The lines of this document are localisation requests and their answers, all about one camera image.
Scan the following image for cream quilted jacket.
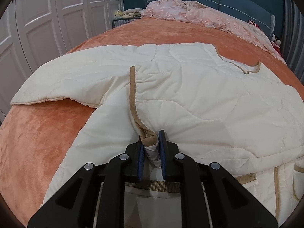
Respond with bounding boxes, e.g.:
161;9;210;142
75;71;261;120
11;43;303;224

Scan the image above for beige clothes on nightstand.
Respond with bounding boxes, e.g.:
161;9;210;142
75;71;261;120
114;8;143;19

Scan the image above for orange plush bedspread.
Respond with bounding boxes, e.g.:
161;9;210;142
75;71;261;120
1;17;303;225

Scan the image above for red plush toy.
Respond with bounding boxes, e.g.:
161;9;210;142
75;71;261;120
248;19;283;57

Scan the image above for grey bedside table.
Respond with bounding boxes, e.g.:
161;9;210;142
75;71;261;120
112;17;141;29

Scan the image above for grey pleated curtain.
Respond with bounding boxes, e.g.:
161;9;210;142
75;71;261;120
281;0;304;84

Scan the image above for white panelled wardrobe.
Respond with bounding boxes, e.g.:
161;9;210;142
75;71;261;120
1;0;122;118

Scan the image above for pink lace blanket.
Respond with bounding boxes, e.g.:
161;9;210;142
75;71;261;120
140;0;285;63

